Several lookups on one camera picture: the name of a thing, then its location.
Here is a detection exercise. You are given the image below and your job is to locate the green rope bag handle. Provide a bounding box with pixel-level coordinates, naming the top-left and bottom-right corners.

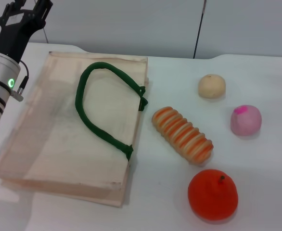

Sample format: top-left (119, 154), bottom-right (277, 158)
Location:
top-left (75, 62), bottom-right (148, 161)

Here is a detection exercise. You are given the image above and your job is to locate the beige round bun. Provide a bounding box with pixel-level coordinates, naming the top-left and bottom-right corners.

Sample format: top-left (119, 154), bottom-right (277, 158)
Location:
top-left (198, 74), bottom-right (227, 99)

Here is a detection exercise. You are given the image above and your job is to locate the orange persimmon fruit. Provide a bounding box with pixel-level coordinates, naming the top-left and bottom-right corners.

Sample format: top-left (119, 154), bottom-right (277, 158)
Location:
top-left (188, 169), bottom-right (239, 221)

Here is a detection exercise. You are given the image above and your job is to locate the black vertical pole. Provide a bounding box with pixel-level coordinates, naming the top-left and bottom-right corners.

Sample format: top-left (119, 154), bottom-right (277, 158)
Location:
top-left (192, 0), bottom-right (208, 59)

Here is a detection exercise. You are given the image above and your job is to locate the orange striped bread loaf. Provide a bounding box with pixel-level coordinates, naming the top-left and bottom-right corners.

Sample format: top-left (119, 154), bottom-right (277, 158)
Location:
top-left (151, 106), bottom-right (214, 167)

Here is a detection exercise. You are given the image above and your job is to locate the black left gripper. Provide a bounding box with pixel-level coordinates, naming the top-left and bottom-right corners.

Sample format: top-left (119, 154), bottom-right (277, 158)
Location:
top-left (0, 0), bottom-right (54, 64)

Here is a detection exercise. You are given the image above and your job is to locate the pink round bun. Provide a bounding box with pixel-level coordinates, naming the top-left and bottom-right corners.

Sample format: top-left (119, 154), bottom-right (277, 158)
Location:
top-left (230, 104), bottom-right (262, 137)

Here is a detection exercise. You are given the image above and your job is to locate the cream fabric handbag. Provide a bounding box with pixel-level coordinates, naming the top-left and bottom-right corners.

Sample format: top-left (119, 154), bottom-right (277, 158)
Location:
top-left (0, 51), bottom-right (153, 209)

